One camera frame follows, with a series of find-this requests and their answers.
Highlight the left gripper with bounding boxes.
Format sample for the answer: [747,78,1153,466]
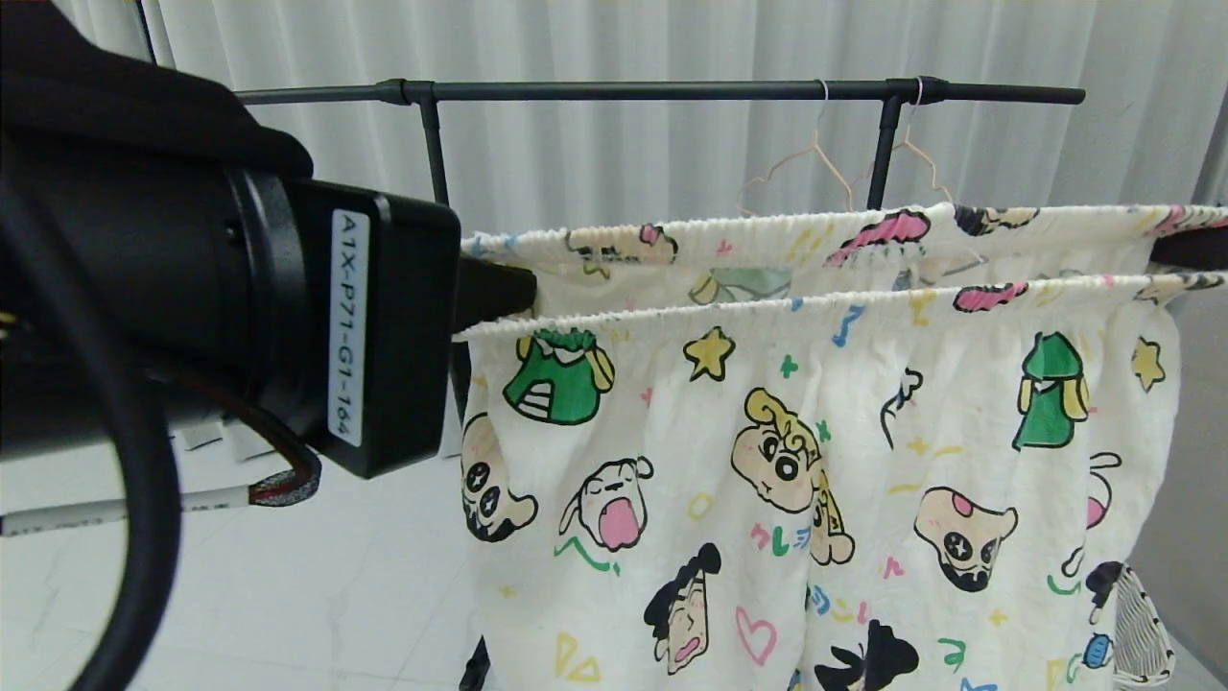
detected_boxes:
[0,134,463,481]

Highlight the black clothes rack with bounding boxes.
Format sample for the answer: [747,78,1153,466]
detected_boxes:
[235,77,1087,691]

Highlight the white laundry basket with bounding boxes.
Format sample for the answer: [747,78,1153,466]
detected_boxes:
[1113,564,1177,688]

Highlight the cream printed shorts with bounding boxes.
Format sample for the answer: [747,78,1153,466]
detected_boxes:
[455,202,1228,691]

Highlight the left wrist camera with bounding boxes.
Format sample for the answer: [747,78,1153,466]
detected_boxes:
[0,0,315,179]

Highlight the pink clothes hanger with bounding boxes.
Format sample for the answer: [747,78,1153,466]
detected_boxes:
[854,77,957,206]
[737,80,857,217]

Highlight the white curtain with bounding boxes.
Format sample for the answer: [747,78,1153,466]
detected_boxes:
[53,0,1228,462]

